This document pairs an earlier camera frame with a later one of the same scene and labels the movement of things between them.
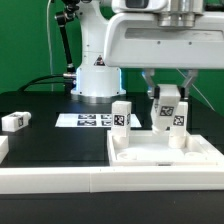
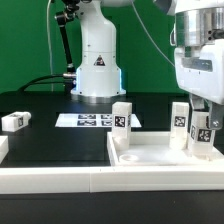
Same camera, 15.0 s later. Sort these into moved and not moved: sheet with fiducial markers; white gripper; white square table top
Moved: white gripper
Not moved: sheet with fiducial markers; white square table top
